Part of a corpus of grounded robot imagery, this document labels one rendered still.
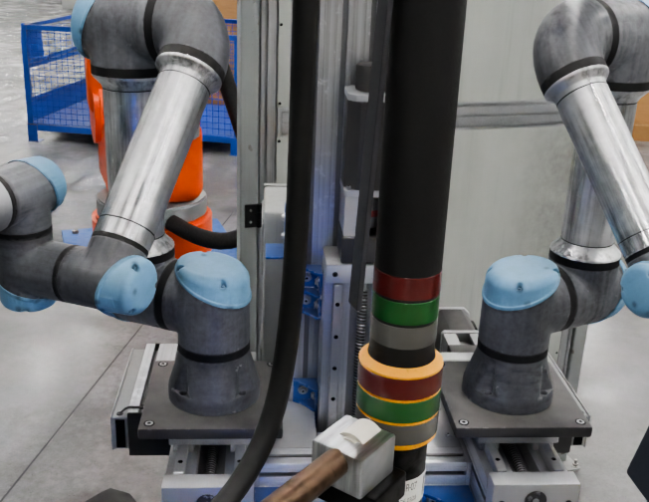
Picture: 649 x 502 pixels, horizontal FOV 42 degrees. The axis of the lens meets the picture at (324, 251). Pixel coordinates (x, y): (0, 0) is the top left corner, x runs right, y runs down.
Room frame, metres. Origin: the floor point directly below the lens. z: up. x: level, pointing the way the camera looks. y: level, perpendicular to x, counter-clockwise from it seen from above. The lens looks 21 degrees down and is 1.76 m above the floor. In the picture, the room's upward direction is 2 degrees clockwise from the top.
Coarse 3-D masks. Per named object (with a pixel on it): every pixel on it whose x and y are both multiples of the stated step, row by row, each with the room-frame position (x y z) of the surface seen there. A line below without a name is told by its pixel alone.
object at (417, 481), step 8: (416, 448) 0.37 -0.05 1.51; (424, 448) 0.37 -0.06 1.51; (400, 456) 0.37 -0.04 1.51; (408, 456) 0.37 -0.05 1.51; (416, 456) 0.37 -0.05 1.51; (424, 456) 0.37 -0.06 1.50; (400, 464) 0.37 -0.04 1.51; (408, 464) 0.37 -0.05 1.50; (416, 464) 0.37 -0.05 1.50; (424, 464) 0.38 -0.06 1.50; (408, 472) 0.37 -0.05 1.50; (416, 472) 0.37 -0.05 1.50; (424, 472) 0.38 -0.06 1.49; (408, 480) 0.37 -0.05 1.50; (416, 480) 0.37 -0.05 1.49; (424, 480) 0.38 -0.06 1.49; (408, 488) 0.37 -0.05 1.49; (416, 488) 0.37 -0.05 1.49; (408, 496) 0.37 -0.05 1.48; (416, 496) 0.37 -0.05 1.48
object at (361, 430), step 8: (352, 424) 0.36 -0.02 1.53; (360, 424) 0.36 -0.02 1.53; (368, 424) 0.36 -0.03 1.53; (344, 432) 0.35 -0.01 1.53; (352, 432) 0.35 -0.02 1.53; (360, 432) 0.35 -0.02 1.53; (368, 432) 0.35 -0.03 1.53; (376, 432) 0.35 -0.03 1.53; (352, 440) 0.35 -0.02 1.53; (360, 440) 0.34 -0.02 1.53
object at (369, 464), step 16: (336, 432) 0.35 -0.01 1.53; (384, 432) 0.35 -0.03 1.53; (320, 448) 0.34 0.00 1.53; (352, 448) 0.34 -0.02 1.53; (368, 448) 0.34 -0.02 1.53; (384, 448) 0.34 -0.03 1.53; (352, 464) 0.33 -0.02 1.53; (368, 464) 0.33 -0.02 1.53; (384, 464) 0.35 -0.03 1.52; (352, 480) 0.33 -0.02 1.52; (368, 480) 0.33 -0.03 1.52; (384, 480) 0.35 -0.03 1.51; (400, 480) 0.35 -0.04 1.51; (320, 496) 0.35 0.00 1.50; (336, 496) 0.34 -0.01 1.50; (352, 496) 0.34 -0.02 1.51; (368, 496) 0.33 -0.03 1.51; (384, 496) 0.34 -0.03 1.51; (400, 496) 0.35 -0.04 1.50
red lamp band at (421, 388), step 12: (360, 372) 0.38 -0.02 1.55; (360, 384) 0.37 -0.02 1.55; (372, 384) 0.37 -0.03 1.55; (384, 384) 0.36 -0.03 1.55; (396, 384) 0.36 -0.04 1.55; (408, 384) 0.36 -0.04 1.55; (420, 384) 0.36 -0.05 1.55; (432, 384) 0.37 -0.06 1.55; (384, 396) 0.36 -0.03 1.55; (396, 396) 0.36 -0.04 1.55; (408, 396) 0.36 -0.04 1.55; (420, 396) 0.36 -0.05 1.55
